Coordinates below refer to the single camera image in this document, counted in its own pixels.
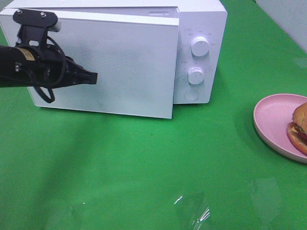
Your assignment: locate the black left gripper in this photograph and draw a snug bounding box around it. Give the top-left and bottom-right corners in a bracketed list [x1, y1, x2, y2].
[14, 43, 98, 88]

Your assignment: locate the white microwave door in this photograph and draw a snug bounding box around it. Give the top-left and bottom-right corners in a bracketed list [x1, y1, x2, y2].
[0, 8, 180, 120]

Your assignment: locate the white microwave knob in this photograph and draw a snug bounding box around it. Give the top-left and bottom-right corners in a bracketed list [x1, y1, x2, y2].
[190, 36, 210, 57]
[187, 67, 204, 85]

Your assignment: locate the pink plate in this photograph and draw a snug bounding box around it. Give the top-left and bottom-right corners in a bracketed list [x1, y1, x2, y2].
[253, 93, 307, 164]

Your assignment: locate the burger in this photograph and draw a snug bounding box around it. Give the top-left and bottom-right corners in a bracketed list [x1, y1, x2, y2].
[287, 103, 307, 155]

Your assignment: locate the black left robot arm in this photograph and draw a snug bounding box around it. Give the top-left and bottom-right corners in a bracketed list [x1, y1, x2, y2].
[0, 45, 97, 89]

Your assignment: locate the white microwave oven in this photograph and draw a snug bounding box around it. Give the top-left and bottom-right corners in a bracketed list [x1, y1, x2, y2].
[0, 0, 227, 118]

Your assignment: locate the round microwave door button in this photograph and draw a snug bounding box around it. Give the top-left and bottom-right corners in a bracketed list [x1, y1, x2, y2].
[185, 89, 199, 101]

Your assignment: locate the green table mat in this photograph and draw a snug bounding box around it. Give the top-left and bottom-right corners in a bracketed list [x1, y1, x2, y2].
[0, 0, 307, 230]

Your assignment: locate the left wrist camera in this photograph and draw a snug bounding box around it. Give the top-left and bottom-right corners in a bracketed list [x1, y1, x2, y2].
[13, 9, 58, 51]

